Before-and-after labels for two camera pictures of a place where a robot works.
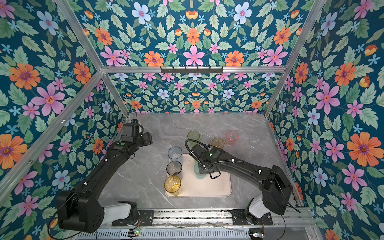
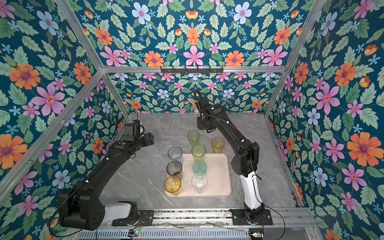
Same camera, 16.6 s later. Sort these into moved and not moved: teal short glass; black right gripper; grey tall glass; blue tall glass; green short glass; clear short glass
Moved: black right gripper; clear short glass
Not moved: grey tall glass; teal short glass; blue tall glass; green short glass
